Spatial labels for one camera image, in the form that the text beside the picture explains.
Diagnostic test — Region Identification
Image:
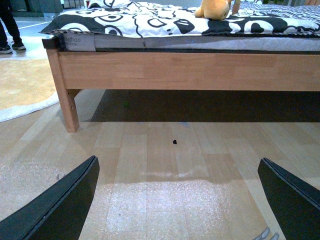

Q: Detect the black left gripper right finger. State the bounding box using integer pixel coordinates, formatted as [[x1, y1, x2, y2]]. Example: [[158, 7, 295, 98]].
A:
[[257, 157, 320, 240]]

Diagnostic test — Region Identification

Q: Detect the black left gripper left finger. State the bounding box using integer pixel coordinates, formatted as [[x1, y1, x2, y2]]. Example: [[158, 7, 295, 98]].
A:
[[0, 155, 100, 240]]

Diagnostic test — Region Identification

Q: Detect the yellow plush toy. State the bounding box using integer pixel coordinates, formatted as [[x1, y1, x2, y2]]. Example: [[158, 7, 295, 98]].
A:
[[194, 0, 231, 21]]

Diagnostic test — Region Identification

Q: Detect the beige round rug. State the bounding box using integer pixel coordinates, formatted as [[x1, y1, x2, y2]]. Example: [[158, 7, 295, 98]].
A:
[[0, 58, 59, 122]]

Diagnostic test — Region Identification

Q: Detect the white mattress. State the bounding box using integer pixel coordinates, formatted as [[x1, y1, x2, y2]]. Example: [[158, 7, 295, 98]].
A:
[[59, 32, 320, 53]]

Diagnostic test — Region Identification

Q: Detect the grey striped blanket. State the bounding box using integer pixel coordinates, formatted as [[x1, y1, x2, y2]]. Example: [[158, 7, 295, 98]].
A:
[[240, 0, 320, 24]]

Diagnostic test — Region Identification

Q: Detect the black and white duvet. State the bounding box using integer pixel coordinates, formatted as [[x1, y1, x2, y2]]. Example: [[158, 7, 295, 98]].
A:
[[41, 0, 320, 38]]

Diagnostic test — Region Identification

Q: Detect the person in black trousers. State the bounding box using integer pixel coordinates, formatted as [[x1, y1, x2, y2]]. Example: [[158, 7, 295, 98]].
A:
[[0, 0, 26, 54]]

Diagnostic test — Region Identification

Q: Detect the wooden bed frame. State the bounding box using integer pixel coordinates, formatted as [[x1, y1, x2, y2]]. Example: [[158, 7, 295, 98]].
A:
[[42, 37, 320, 133]]

